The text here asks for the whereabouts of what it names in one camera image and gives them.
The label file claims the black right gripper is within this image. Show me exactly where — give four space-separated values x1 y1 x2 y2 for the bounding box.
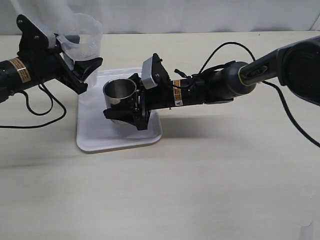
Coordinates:
103 53 175 131

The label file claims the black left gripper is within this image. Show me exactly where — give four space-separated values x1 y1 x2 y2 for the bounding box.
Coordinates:
16 14 103 95

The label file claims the stainless steel cup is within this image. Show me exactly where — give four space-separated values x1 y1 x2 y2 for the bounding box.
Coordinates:
103 78 137 125

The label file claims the clear plastic water bottle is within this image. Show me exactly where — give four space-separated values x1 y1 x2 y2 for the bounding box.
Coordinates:
55 12 104 88

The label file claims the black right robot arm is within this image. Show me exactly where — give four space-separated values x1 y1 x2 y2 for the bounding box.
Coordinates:
103 36 320 131

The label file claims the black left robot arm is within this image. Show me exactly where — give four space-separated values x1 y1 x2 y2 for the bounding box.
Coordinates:
0 14 103 102

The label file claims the white rectangular plastic tray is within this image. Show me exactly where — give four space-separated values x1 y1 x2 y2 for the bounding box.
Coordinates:
76 67 163 153

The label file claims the white backdrop curtain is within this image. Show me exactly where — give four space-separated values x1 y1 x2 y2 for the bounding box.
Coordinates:
0 0 320 35

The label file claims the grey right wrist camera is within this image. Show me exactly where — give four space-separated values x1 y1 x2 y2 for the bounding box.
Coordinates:
141 56 158 90

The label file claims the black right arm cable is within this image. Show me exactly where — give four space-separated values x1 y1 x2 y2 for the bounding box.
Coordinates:
174 41 320 148

